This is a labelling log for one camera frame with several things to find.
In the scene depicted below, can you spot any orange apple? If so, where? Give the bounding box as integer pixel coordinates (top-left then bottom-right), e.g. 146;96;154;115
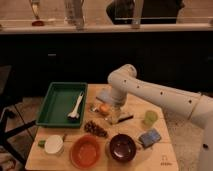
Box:
99;103;110;115

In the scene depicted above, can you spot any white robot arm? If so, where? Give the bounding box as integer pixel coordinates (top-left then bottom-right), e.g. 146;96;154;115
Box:
108;64;213;171

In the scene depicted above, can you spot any dark purple bowl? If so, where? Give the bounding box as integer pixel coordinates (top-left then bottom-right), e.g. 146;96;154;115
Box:
109;134;136;163

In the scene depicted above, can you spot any orange-red bowl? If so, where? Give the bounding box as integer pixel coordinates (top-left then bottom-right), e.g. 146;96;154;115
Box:
69;134;101;169

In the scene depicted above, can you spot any black and tan brush block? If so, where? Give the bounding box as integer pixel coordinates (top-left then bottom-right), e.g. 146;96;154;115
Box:
118;114;134;123

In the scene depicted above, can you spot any light blue cloth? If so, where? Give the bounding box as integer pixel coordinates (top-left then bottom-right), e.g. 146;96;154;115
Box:
96;89;111;103

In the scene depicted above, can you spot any bunch of dark grapes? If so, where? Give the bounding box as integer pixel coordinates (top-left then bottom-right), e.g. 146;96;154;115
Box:
84;121;108;138

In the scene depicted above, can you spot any light green plastic cup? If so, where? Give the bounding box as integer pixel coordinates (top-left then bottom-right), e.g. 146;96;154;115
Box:
144;110;158;127

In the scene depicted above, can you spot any blue sponge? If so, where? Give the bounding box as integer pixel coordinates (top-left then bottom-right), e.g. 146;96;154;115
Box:
139;129;161;148

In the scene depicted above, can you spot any green plastic tray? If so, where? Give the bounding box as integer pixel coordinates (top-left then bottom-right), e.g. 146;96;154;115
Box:
36;82;87;128

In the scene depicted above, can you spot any white lidded cup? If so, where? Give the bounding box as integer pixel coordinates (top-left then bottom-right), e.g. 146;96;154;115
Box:
44;135;64;155

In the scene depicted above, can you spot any black chair frame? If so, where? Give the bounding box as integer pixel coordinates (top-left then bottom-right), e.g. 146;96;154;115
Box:
0;65;37;166

